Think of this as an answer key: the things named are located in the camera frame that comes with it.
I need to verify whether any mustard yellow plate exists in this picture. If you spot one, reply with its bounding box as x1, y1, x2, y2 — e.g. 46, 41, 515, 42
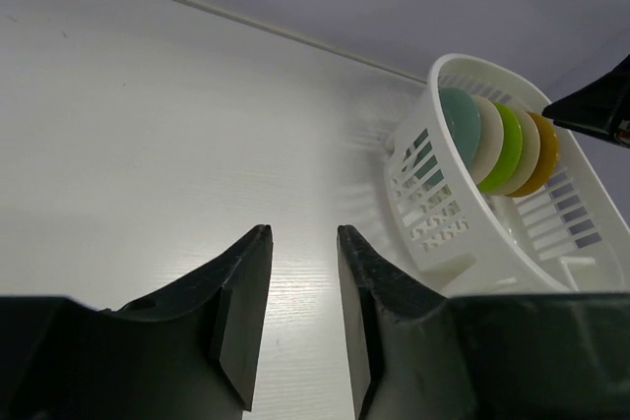
509, 112, 560, 198

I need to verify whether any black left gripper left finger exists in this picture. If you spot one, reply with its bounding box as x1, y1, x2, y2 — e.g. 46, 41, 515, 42
115, 224, 273, 412

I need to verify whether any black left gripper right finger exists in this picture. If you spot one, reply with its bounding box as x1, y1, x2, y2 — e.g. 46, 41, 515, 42
338, 225, 473, 419

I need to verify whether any lime green plate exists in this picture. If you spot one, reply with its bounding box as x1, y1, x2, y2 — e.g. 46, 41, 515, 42
477, 101, 524, 193

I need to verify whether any white plastic dish rack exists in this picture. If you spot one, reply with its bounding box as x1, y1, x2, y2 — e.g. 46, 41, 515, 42
384, 54, 629, 296

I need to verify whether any teal patterned plate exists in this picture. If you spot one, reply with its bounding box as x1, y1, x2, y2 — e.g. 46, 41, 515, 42
439, 88, 481, 169

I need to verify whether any beige speckled plate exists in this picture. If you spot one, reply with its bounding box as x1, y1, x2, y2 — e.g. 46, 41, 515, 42
498, 108, 540, 195

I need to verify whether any cream plate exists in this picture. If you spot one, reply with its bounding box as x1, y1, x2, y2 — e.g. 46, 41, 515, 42
471, 95, 504, 184

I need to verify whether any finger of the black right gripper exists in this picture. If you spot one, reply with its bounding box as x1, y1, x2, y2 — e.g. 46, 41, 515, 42
541, 57, 629, 149

